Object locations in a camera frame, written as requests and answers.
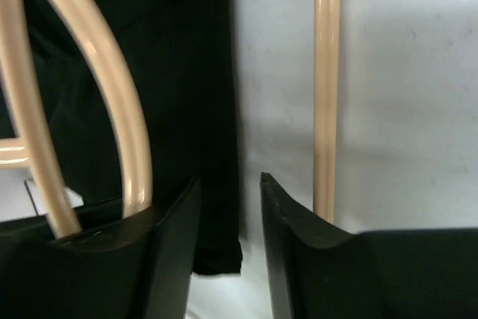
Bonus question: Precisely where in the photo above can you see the black trousers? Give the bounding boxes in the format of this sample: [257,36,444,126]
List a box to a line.
[23,0,243,275]

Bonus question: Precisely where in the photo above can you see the beige plastic hanger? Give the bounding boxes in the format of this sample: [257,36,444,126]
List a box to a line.
[1,0,341,238]

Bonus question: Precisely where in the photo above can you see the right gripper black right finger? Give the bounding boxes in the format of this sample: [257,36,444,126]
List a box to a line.
[260,173,477,318]

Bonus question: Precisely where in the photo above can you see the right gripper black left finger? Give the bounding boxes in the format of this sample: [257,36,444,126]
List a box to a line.
[1,177,201,318]

